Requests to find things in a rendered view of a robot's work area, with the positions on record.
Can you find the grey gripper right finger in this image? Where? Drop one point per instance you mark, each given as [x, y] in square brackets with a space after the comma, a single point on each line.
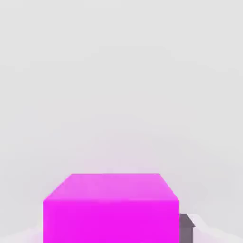
[186, 229]

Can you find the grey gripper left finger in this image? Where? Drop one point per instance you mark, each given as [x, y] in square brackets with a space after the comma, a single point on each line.
[28, 237]

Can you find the small magenta cube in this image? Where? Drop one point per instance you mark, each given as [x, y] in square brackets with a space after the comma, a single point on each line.
[111, 218]

